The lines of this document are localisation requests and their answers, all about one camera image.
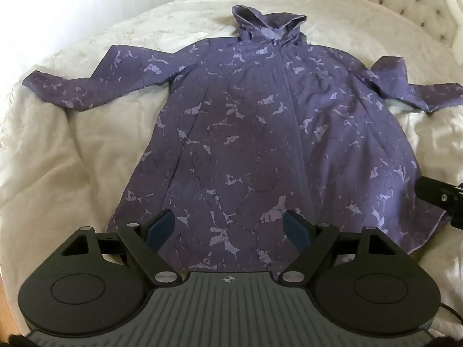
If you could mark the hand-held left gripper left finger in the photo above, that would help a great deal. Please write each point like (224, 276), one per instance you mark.
(161, 231)

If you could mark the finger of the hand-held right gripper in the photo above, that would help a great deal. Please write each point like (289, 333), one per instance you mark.
(434, 193)

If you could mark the purple patterned hooded jacket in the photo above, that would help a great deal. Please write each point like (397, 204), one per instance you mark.
(235, 133)

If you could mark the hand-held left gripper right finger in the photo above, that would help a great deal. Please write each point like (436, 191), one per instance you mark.
(294, 232)

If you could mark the white quilted bedspread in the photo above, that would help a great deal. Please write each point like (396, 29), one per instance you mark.
(72, 151)

